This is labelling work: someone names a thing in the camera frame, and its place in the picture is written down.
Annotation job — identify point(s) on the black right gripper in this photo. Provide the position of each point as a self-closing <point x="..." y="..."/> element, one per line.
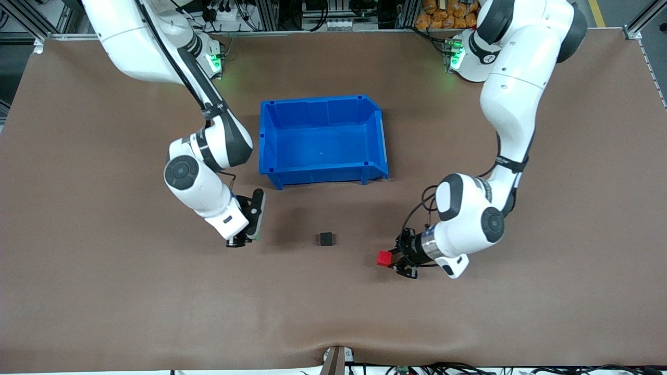
<point x="235" y="242"/>

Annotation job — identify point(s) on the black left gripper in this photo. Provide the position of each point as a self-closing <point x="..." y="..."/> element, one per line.
<point x="410" y="248"/>

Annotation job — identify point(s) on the red cube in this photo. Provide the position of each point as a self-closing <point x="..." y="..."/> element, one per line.
<point x="385" y="259"/>

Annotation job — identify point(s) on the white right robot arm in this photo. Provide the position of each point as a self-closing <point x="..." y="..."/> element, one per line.
<point x="193" y="182"/>

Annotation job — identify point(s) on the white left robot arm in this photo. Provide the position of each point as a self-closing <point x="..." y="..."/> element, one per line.
<point x="513" y="88"/>

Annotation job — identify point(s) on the black cube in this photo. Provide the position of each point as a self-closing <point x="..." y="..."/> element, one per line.
<point x="326" y="239"/>

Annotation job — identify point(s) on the brown table mat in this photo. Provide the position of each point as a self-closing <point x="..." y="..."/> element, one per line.
<point x="333" y="312"/>

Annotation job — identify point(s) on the small green connector board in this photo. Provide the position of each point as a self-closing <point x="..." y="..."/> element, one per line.
<point x="402" y="370"/>

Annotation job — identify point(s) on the blue plastic storage bin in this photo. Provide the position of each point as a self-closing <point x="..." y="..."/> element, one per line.
<point x="320" y="140"/>

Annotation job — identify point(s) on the white power strip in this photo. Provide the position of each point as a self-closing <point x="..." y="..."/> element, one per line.
<point x="224" y="14"/>

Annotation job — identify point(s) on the pile of orange bags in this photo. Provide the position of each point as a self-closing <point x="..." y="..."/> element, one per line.
<point x="448" y="14"/>

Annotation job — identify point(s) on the aluminium table edge rail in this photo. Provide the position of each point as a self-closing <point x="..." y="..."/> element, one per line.
<point x="333" y="33"/>

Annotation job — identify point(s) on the metal corner bracket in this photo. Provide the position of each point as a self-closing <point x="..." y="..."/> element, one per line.
<point x="38" y="46"/>
<point x="633" y="33"/>

